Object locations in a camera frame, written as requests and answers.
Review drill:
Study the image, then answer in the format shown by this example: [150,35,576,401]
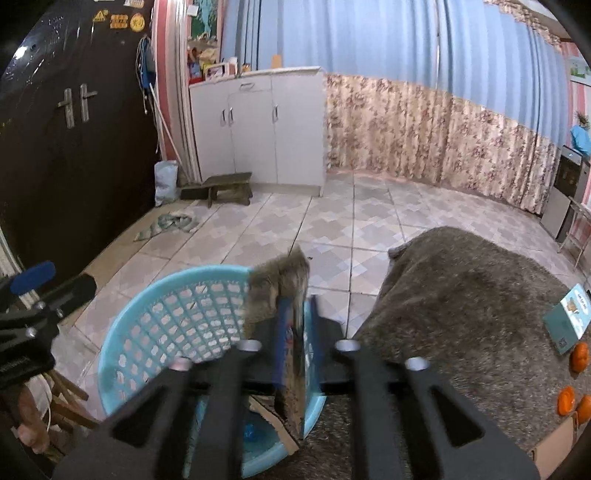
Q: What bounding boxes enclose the pile of colourful toys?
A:
[187,39,220,84]

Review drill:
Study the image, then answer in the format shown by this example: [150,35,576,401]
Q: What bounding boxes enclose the white plastic sack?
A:
[154,159,179,207]

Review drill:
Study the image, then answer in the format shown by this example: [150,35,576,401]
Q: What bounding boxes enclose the metal door handle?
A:
[58,88,76,129]
[78,83,99,123]

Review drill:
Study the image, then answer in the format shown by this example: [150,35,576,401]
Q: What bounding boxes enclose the person's left hand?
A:
[13,382,52,455]

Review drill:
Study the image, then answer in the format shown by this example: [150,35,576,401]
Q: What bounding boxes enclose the white broom stick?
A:
[150,85,191,185]

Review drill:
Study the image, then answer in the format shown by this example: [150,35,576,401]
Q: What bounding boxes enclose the blue hanging bag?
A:
[136,37,158,116]

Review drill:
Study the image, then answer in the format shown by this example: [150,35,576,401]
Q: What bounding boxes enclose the wooden chair frame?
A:
[44,367,100,455]

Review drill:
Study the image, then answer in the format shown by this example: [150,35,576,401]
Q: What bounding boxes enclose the white cabinet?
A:
[188,66,328,188]

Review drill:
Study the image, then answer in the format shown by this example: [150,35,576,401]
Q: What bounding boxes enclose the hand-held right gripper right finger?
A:
[305,294,542,480]

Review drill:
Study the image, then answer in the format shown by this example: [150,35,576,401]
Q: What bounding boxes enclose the brown cardboard piece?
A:
[249,394,301,455]

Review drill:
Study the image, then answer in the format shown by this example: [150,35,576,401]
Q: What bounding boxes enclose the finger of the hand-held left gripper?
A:
[9,261,57,296]
[34,274,98,318]

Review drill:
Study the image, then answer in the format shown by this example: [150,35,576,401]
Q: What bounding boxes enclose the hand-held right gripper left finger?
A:
[53,295,291,480]

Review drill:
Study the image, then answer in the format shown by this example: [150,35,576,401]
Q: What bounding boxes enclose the green floor rag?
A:
[134,213,200,242]

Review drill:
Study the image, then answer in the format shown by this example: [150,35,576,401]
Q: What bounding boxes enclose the brown phone case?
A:
[527,413,580,468]

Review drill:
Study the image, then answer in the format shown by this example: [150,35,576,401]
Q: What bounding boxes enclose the light blue plastic basket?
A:
[98,264,326,466]

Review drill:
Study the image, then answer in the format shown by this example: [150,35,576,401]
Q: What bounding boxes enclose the wall picture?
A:
[568,54,591,84]

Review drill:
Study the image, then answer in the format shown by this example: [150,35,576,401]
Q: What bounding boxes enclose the black door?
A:
[0,0,160,296]

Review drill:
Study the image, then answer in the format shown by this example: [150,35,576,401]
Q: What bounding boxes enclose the green wall poster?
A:
[191,0,222,38]

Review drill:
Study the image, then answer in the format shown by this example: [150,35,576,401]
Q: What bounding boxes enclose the blue cloth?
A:
[570,124,591,155]

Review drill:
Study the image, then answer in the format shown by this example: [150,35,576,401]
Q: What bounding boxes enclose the grey water dispenser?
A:
[540,145,591,243]

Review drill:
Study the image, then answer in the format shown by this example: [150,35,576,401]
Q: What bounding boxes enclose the small wooden stool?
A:
[201,172,254,207]

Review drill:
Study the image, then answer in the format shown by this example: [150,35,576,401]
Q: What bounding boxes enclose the teal cardboard box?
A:
[542,282,591,355]

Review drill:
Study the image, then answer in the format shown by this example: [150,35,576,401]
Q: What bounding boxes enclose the grey printed snack packet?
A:
[242,244,310,439]

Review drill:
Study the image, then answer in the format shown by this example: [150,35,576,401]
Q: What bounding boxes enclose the blue floral curtain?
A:
[434,0,575,217]
[221,0,444,185]

